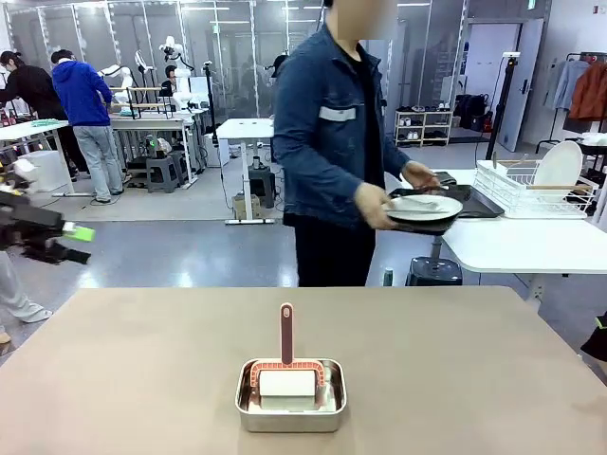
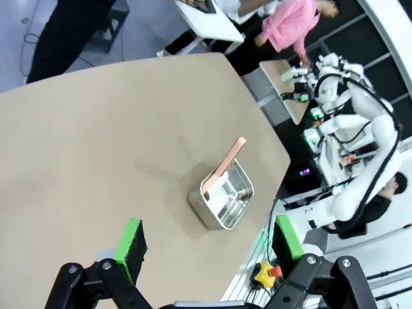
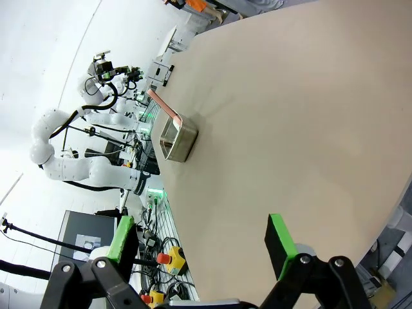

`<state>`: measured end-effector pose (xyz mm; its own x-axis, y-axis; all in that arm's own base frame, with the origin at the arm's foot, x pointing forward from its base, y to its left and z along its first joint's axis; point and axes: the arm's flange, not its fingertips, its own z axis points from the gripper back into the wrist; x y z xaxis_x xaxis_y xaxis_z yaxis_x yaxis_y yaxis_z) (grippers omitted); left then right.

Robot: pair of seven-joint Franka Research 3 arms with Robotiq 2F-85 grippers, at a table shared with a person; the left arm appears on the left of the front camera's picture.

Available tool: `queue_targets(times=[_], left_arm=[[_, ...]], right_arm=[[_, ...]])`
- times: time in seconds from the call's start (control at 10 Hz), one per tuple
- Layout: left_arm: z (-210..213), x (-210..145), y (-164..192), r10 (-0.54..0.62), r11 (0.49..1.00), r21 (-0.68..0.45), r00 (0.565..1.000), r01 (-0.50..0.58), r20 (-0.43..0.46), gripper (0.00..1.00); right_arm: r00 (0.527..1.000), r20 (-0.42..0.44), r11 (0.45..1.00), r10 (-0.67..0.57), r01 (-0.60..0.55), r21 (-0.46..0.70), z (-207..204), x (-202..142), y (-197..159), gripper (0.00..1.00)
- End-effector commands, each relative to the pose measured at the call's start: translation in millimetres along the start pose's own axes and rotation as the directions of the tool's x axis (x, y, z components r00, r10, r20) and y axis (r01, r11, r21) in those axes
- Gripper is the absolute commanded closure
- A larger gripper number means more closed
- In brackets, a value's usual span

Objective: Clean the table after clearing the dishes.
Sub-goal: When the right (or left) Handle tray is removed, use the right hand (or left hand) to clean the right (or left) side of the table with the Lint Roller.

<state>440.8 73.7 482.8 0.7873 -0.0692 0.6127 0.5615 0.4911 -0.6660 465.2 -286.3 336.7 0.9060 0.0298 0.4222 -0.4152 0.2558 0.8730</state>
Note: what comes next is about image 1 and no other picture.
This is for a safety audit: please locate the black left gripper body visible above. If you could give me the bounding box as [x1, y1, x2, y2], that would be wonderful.
[0, 190, 65, 253]

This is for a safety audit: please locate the pink lint roller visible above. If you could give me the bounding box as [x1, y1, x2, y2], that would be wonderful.
[249, 302, 328, 411]

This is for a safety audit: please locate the silver fork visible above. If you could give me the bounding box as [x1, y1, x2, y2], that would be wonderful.
[395, 196, 442, 210]

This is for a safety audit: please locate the person's right forearm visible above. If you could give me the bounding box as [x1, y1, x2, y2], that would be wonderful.
[273, 136, 367, 225]

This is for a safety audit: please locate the person's left forearm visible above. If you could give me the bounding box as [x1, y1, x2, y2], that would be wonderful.
[373, 136, 413, 184]

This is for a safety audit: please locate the person's right hand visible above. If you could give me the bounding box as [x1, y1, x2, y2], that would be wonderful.
[355, 181, 395, 230]

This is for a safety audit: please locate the person's left hand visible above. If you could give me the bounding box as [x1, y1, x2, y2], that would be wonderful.
[400, 160, 442, 191]

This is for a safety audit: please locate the white drawer cabinet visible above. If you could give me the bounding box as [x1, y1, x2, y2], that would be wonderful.
[17, 150, 61, 192]

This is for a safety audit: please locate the person in grey trousers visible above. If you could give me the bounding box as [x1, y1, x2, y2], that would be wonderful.
[0, 249, 53, 345]

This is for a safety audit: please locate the white standing desk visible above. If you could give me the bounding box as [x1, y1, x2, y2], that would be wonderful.
[0, 120, 71, 198]

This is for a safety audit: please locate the grey plastic stool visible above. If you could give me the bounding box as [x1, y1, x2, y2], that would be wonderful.
[145, 155, 182, 193]

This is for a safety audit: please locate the white workbench table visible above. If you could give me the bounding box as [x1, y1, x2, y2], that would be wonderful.
[109, 116, 198, 189]

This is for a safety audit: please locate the person in black sweater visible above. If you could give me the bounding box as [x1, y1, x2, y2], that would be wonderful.
[0, 50, 91, 180]

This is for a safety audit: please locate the person in blue hoodie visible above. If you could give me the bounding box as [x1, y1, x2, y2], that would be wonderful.
[50, 48, 126, 206]

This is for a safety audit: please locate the cardboard box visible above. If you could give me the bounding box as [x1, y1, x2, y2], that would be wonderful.
[231, 192, 263, 222]

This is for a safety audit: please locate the dark stool under table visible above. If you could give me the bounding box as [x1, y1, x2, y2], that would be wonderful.
[248, 165, 277, 209]

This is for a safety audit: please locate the white square table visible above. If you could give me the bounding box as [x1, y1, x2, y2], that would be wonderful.
[215, 117, 277, 227]

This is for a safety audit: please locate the person in denim jacket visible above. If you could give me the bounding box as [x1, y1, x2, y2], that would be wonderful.
[272, 0, 442, 288]

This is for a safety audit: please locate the stainless steel rectangular container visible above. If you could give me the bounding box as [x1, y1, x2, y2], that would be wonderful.
[234, 357, 348, 433]

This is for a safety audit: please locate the black plastic stool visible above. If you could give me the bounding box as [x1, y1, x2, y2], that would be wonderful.
[405, 255, 464, 287]

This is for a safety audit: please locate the white shoe rack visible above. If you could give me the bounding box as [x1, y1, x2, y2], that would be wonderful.
[394, 107, 454, 149]

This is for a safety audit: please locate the white side table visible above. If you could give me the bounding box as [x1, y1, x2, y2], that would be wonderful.
[383, 168, 607, 300]

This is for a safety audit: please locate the black light stand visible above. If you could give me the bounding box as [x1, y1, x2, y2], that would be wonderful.
[485, 51, 522, 161]

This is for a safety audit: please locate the black clothes rack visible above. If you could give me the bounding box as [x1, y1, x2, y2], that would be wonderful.
[535, 51, 607, 155]

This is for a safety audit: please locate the light blue hanging shirt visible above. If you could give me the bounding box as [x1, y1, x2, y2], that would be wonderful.
[551, 59, 590, 111]

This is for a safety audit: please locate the orange hanging jacket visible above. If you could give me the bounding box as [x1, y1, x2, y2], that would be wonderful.
[567, 61, 607, 122]

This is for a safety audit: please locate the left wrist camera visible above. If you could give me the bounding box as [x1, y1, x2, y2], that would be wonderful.
[0, 158, 38, 191]

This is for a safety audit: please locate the wooden frame shelf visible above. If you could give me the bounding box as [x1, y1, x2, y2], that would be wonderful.
[125, 86, 175, 119]

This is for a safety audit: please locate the black camera tripod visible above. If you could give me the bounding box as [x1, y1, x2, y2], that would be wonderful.
[202, 61, 220, 144]

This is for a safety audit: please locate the white wire dish rack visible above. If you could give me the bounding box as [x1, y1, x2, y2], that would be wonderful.
[474, 158, 599, 220]

